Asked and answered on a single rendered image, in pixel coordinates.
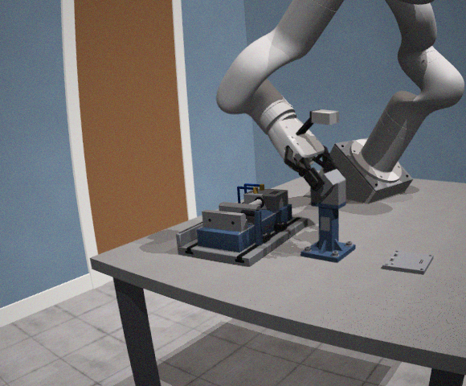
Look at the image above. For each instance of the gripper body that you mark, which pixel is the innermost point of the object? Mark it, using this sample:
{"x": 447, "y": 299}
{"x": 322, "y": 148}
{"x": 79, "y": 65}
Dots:
{"x": 283, "y": 134}

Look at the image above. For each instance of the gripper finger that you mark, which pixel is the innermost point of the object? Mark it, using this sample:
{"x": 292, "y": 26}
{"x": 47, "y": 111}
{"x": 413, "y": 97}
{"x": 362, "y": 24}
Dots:
{"x": 327, "y": 162}
{"x": 303, "y": 167}

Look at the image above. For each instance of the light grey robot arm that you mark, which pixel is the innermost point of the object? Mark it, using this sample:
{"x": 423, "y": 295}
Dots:
{"x": 246, "y": 89}

